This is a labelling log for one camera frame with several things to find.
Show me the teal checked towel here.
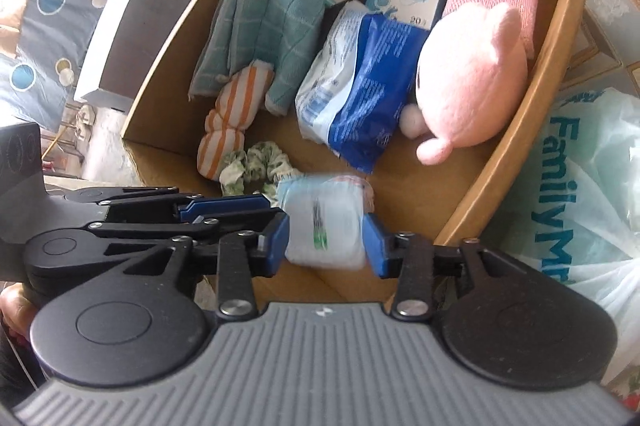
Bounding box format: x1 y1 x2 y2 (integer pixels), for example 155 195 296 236
187 0 328 116

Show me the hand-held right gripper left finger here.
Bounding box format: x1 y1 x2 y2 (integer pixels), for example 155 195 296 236
107 212 291 319

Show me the person's left hand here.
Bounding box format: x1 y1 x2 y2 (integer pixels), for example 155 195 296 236
0 283 46 339

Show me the white plastic bag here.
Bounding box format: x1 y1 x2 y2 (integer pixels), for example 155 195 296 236
482 86 640 387

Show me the white slipper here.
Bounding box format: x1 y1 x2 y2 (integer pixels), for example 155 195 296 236
74 104 98 139

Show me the green floral scrunchie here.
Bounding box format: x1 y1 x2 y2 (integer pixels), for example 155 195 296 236
218 141 301 199

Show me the blue and white packet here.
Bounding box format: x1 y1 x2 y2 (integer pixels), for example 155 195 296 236
295 0 432 173

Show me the pink plush toy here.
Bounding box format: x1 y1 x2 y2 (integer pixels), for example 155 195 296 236
397 1 530 166

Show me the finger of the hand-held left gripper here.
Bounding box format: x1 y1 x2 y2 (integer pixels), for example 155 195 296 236
87 209 281 252
47 186 273 223

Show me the brown cardboard box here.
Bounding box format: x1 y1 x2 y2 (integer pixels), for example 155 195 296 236
121 0 598 302

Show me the orange striped sock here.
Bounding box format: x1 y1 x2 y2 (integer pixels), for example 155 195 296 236
197 60 276 181

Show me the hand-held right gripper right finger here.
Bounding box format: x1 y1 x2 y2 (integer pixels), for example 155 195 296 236
362 212 551 322

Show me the tan padded jacket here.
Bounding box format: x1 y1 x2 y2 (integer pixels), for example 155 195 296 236
0 0 28 54

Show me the white cardboard box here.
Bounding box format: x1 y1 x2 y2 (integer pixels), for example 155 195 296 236
74 0 197 113

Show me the small tissue packet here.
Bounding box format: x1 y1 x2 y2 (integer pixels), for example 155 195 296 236
275 173 375 271

